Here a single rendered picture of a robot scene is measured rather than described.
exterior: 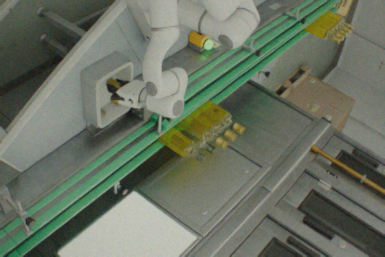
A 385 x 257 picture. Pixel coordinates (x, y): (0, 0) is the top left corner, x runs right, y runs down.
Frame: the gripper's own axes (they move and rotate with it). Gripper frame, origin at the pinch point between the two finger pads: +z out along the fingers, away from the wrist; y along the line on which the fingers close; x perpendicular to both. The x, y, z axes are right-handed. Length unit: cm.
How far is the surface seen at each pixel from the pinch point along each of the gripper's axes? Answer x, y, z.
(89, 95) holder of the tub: -0.7, -8.6, 4.7
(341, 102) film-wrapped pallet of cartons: -243, 419, 73
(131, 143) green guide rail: -24.2, 0.6, -1.7
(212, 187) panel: -47, 17, -24
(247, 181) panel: -49, 30, -33
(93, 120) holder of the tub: -11.5, -8.3, 6.1
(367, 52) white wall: -251, 615, 102
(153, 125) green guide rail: -23.7, 13.6, -0.9
